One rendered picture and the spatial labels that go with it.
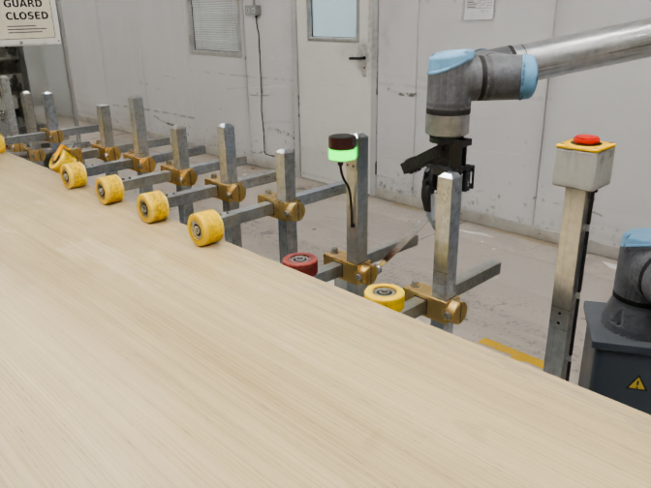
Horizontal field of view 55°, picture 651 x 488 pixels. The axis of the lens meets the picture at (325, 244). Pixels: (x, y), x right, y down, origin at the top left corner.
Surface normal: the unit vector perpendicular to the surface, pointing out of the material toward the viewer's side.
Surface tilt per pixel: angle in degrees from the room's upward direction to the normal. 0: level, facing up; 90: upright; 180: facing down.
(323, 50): 90
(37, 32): 90
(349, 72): 90
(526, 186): 90
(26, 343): 0
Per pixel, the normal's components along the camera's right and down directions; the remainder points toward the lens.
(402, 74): -0.73, 0.25
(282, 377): -0.01, -0.94
